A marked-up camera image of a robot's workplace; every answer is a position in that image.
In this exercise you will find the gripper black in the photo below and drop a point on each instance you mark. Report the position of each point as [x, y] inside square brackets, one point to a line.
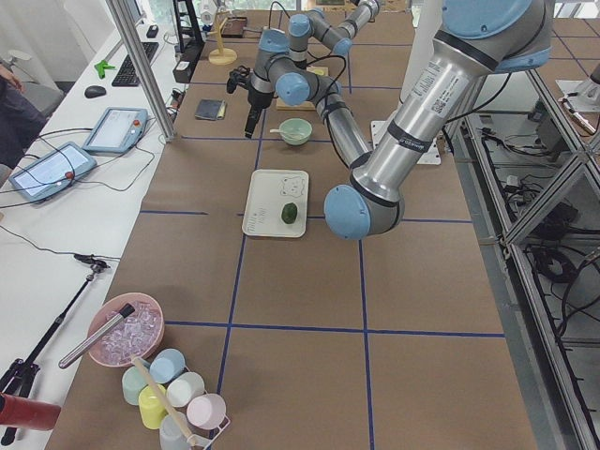
[256, 98]

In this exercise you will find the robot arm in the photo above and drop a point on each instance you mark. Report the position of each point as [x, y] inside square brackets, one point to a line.
[475, 39]
[338, 39]

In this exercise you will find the green ceramic bowl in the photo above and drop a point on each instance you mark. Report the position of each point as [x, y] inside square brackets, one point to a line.
[297, 125]

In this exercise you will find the pink bowl with ice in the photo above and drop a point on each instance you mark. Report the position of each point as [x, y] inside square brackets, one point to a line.
[139, 334]

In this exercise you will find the grey folded cloth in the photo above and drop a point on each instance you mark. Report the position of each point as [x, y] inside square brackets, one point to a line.
[210, 109]

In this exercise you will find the wooden cutting board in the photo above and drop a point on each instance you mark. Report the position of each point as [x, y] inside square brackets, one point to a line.
[306, 105]

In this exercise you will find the wooden mug tree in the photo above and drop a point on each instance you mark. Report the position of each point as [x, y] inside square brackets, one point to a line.
[221, 56]

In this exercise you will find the white plastic tray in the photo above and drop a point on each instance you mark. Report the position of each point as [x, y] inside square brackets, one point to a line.
[269, 191]

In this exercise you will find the black box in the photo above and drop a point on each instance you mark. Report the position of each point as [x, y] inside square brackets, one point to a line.
[187, 62]

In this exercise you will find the dark rectangular tray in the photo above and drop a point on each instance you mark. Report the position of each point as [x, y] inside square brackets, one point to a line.
[234, 27]

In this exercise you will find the green avocado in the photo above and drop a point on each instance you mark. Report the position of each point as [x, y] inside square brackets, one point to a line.
[289, 213]

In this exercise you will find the far teach pendant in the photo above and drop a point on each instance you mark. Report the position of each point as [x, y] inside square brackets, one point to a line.
[117, 130]

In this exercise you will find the teach pendant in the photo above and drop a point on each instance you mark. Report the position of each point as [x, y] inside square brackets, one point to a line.
[52, 173]
[117, 130]

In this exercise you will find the green clamp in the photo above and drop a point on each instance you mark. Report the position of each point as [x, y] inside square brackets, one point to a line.
[101, 67]

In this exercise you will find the black computer mouse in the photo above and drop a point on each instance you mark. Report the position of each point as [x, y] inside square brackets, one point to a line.
[94, 91]

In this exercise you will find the near teach pendant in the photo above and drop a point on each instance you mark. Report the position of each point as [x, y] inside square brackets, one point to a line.
[52, 173]

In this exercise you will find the metal tube with black tip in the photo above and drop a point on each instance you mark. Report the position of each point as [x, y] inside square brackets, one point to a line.
[103, 330]

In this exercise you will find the blue cup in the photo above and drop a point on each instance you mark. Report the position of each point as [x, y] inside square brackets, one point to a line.
[167, 365]

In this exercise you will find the white cup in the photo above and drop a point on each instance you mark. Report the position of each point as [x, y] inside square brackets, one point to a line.
[184, 388]

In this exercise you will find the green cup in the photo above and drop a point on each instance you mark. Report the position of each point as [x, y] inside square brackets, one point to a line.
[132, 383]

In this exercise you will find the pink cup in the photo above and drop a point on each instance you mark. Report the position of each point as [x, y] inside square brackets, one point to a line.
[206, 411]

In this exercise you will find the yellow cup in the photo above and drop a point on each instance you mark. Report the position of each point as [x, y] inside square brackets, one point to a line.
[151, 409]

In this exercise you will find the grey cup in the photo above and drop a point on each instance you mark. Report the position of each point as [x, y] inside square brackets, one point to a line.
[170, 435]

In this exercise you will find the black tripod stick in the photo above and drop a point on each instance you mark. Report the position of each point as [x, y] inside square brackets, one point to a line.
[19, 378]

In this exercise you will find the red bottle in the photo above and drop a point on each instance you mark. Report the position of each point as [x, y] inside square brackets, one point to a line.
[23, 412]

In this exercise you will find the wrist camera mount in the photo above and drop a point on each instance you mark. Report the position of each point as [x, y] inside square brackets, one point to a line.
[238, 77]

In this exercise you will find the aluminium frame post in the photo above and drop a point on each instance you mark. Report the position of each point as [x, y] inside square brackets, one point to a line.
[127, 30]

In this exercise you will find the white camera pillar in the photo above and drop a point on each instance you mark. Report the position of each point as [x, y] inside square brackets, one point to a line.
[426, 23]

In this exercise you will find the white wire cup rack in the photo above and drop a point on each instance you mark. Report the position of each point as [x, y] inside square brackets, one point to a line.
[197, 438]

